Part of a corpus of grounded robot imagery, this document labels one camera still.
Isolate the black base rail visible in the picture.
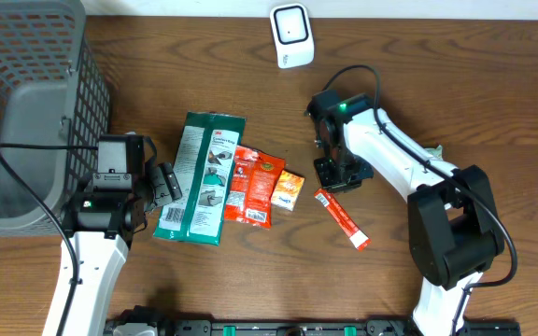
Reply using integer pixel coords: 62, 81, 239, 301
103, 318, 522, 336

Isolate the white barcode scanner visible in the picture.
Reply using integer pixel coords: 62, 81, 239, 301
269, 3, 315, 69

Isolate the grey plastic mesh basket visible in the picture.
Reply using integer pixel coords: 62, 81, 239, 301
0, 0, 111, 236

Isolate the green white packet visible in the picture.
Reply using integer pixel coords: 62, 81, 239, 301
153, 112, 246, 245

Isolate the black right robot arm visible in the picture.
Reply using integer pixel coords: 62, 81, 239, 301
305, 90, 504, 335

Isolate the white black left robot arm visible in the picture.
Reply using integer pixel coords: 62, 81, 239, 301
43, 134, 182, 335

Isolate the red stick packet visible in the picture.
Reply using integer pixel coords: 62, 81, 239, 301
314, 189, 371, 251

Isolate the mint green snack packet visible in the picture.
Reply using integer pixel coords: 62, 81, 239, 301
424, 145, 444, 161

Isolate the orange white small packet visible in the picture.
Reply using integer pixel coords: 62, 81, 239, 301
271, 170, 304, 211

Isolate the red snack bag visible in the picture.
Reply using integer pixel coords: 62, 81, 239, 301
224, 146, 285, 229

